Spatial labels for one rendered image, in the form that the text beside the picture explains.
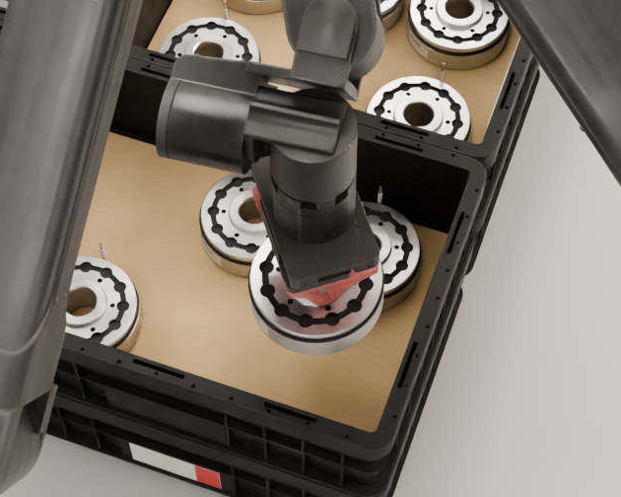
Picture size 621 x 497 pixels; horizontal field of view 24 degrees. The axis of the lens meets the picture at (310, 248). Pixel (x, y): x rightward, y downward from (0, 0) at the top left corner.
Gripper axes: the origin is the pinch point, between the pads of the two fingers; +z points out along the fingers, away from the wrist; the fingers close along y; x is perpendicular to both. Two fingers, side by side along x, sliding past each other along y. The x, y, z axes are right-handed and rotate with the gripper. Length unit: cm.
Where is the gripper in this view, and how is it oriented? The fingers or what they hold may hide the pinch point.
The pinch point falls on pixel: (315, 269)
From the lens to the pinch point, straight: 107.9
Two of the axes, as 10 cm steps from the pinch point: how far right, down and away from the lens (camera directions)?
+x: 9.5, -2.7, 1.4
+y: 3.0, 8.3, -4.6
